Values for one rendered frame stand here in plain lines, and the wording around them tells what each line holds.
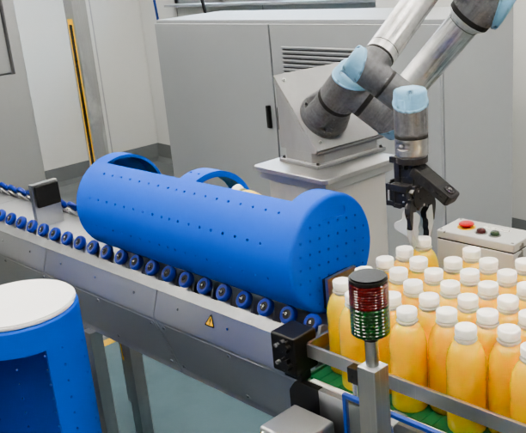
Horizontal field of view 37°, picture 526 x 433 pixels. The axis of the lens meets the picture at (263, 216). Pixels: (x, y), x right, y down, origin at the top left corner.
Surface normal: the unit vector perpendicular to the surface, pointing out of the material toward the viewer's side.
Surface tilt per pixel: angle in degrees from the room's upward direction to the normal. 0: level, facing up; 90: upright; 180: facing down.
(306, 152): 90
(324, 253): 90
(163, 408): 0
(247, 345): 71
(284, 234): 55
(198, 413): 0
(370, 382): 90
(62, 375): 91
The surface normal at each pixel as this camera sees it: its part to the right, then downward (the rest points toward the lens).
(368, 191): 0.64, 0.18
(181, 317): -0.70, -0.05
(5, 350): 0.06, 0.31
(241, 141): -0.76, 0.26
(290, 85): 0.39, -0.48
